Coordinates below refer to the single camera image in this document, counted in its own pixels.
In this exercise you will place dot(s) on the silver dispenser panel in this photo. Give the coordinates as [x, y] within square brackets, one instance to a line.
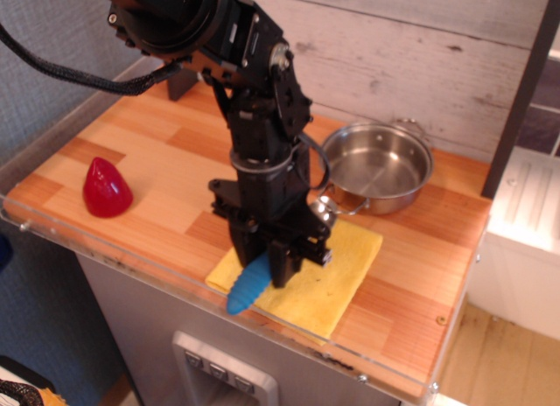
[211, 376]

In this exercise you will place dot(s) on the orange object bottom left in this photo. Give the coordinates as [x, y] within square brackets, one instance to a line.
[50, 398]

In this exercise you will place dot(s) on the black arm base block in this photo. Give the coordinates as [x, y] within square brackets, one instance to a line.
[180, 83]

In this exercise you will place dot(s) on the grey toy cabinet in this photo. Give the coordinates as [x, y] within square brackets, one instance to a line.
[143, 318]

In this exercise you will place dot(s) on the white toy sink unit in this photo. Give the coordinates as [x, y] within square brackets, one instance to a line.
[516, 273]

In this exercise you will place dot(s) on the blue handled metal spoon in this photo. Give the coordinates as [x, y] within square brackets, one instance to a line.
[249, 285]

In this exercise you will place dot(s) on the clear acrylic table guard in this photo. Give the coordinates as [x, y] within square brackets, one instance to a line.
[398, 322]

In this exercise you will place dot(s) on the red cone toy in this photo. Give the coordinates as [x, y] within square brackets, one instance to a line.
[106, 194]

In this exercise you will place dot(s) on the stainless steel pot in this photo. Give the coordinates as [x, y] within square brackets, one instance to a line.
[378, 168]

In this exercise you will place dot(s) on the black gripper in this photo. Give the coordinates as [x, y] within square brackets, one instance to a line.
[264, 189]

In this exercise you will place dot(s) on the dark vertical post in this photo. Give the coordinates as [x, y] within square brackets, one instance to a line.
[531, 75]

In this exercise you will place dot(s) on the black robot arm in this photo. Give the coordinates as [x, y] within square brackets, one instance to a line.
[241, 53]

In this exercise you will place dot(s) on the yellow cloth rectangle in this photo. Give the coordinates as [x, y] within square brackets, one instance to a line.
[314, 300]

